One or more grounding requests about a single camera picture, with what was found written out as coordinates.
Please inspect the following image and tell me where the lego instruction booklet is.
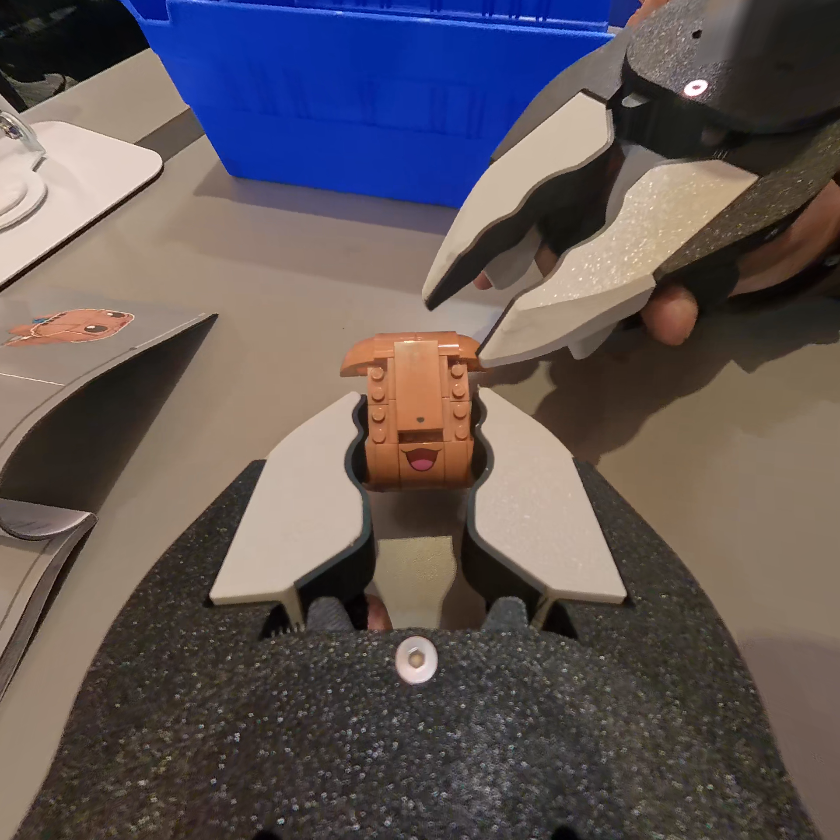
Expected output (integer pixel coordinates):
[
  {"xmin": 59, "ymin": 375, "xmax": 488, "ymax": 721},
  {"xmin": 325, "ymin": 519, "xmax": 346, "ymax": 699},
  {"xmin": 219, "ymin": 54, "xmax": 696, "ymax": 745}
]
[{"xmin": 0, "ymin": 287, "xmax": 217, "ymax": 697}]

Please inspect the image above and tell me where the white flat stand base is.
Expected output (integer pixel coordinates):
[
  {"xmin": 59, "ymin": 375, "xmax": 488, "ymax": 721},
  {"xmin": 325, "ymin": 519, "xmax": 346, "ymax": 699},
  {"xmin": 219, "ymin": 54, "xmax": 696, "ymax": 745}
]
[{"xmin": 0, "ymin": 121, "xmax": 165, "ymax": 290}]

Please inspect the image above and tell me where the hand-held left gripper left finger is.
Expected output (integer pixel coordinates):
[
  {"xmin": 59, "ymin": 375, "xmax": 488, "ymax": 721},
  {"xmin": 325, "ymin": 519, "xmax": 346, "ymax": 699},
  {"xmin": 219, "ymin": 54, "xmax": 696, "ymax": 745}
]
[{"xmin": 210, "ymin": 390, "xmax": 374, "ymax": 609}]

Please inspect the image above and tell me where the large blue plastic bin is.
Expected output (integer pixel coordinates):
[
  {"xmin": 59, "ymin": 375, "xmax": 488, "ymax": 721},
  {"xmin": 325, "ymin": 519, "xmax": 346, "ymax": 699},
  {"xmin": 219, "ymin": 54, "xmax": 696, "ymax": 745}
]
[{"xmin": 121, "ymin": 0, "xmax": 644, "ymax": 211}]

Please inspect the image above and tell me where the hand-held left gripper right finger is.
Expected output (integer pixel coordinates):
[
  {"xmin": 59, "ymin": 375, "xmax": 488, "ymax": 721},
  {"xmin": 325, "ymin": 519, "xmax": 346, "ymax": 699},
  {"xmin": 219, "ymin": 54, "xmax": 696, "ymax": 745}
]
[{"xmin": 465, "ymin": 389, "xmax": 630, "ymax": 606}]

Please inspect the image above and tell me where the brown lego assembly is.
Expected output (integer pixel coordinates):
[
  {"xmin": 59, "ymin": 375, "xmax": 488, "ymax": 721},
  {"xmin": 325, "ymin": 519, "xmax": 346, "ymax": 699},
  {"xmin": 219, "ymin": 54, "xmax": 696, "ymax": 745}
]
[{"xmin": 339, "ymin": 331, "xmax": 489, "ymax": 493}]

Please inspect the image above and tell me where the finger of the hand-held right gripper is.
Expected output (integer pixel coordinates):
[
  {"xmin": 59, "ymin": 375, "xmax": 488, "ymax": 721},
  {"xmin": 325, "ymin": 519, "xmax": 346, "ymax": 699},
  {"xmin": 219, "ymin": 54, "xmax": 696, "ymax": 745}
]
[
  {"xmin": 420, "ymin": 90, "xmax": 619, "ymax": 312},
  {"xmin": 476, "ymin": 158, "xmax": 762, "ymax": 368}
]

